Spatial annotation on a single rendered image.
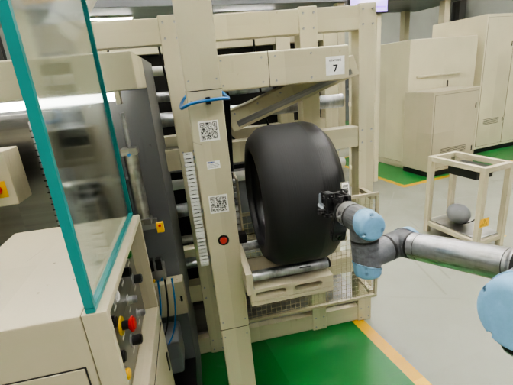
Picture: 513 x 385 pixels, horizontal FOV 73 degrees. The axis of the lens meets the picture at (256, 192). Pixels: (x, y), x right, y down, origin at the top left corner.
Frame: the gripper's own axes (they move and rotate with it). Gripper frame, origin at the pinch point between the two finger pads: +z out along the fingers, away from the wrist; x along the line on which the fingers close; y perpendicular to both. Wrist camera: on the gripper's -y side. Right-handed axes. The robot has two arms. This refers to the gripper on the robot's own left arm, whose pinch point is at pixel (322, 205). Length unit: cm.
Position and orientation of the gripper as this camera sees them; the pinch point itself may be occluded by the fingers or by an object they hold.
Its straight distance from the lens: 124.2
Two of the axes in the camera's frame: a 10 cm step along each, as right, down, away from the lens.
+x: -9.8, 1.5, -1.6
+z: -1.8, -1.8, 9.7
